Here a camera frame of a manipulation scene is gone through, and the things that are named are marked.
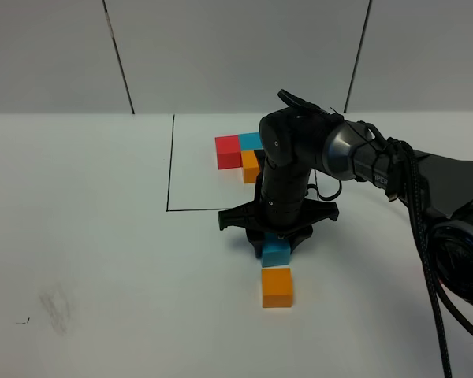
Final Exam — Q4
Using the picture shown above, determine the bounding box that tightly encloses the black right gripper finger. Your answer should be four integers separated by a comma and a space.
247, 232, 265, 259
277, 228, 313, 252

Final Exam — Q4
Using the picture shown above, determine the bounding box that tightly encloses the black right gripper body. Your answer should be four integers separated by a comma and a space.
218, 199, 339, 235

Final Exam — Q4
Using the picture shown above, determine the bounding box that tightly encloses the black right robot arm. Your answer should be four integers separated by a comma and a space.
218, 91, 473, 305

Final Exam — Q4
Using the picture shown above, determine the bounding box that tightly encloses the template orange cube block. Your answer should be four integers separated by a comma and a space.
241, 150, 259, 184

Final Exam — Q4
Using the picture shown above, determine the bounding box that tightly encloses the template red cube block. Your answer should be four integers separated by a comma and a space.
214, 135, 242, 170

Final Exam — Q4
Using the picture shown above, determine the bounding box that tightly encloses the template blue cube block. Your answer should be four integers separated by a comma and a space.
238, 132, 263, 151

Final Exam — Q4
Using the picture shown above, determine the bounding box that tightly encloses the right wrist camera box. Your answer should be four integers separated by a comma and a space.
254, 149, 266, 201

